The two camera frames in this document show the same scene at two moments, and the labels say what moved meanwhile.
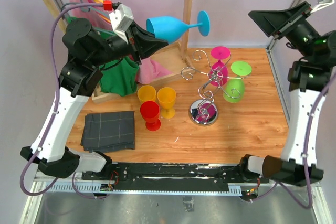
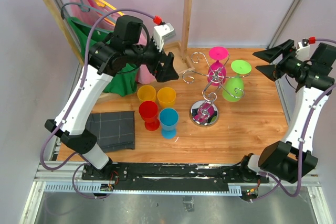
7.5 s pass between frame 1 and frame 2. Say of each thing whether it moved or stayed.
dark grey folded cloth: stayed
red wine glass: stayed
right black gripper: moved
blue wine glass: moved
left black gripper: moved
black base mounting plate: stayed
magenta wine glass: stayed
